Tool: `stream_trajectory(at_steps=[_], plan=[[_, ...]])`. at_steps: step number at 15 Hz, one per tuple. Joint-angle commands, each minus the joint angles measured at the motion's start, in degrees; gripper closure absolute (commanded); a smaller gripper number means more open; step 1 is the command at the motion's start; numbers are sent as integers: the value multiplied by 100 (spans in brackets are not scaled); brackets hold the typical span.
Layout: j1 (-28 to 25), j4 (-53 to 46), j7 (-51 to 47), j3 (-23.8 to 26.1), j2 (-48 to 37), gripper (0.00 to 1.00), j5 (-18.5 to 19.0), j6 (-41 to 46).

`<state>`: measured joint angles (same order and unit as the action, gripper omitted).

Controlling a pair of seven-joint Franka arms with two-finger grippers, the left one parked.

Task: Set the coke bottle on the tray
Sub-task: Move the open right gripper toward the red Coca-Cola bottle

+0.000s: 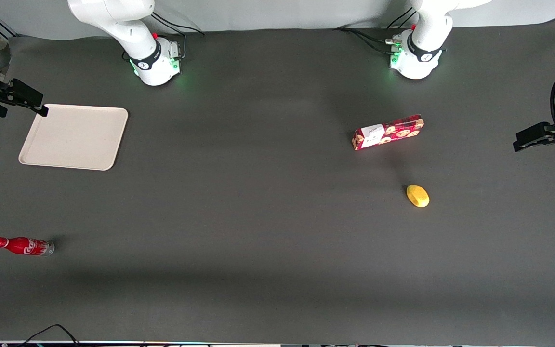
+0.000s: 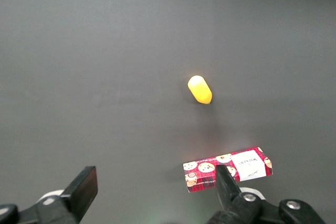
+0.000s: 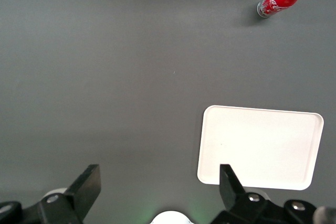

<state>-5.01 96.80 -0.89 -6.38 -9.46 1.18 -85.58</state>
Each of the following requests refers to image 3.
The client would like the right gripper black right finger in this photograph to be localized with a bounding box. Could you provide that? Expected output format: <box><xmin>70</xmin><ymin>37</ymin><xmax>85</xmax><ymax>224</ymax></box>
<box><xmin>219</xmin><ymin>164</ymin><xmax>269</xmax><ymax>224</ymax></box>

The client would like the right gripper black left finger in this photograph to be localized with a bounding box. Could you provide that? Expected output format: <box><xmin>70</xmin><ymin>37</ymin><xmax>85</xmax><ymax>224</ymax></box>
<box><xmin>38</xmin><ymin>164</ymin><xmax>102</xmax><ymax>224</ymax></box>

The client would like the white rectangular plastic tray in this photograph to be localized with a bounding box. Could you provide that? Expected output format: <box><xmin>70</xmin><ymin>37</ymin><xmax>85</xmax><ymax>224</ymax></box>
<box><xmin>196</xmin><ymin>104</ymin><xmax>324</xmax><ymax>191</ymax></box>

